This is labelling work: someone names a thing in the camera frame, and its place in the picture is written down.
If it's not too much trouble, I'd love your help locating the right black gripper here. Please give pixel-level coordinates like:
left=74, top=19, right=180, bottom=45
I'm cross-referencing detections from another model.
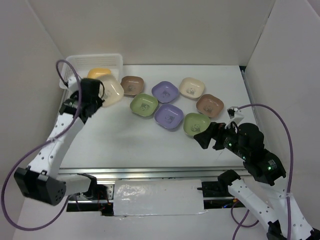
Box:
left=192, top=120, right=248, bottom=158

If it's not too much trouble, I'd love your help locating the cream plate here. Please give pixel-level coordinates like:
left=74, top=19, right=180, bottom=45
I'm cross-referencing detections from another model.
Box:
left=178, top=77, right=205, bottom=99
left=97, top=74, right=124, bottom=108

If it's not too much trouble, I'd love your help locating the yellow plate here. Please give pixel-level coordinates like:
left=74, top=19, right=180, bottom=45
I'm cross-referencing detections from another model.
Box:
left=87, top=67, right=112, bottom=79

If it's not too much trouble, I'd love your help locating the purple plate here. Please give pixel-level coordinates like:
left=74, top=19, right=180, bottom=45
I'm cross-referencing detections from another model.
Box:
left=151, top=81, right=180, bottom=104
left=154, top=103, right=184, bottom=130

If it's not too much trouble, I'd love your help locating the green plate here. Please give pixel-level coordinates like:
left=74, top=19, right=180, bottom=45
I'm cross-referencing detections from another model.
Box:
left=183, top=112, right=211, bottom=137
left=129, top=93, right=159, bottom=117

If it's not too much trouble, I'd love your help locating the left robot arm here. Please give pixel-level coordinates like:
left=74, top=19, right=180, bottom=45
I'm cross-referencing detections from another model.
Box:
left=13, top=78, right=105, bottom=206

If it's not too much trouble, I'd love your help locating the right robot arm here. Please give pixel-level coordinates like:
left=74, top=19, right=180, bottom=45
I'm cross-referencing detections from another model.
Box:
left=193, top=122, right=320, bottom=240

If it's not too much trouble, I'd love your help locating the white plastic bin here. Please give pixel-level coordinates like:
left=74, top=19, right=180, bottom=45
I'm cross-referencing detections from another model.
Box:
left=58, top=53, right=123, bottom=90

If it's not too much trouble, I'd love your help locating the brown plate near bin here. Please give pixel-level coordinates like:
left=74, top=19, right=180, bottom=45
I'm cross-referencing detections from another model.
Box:
left=120, top=76, right=144, bottom=96

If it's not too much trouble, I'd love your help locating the brown plate right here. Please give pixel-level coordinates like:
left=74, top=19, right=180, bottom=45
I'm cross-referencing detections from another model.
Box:
left=196, top=94, right=224, bottom=118

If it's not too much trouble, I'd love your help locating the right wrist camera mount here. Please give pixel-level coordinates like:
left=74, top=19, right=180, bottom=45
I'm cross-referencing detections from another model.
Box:
left=225, top=106, right=244, bottom=129

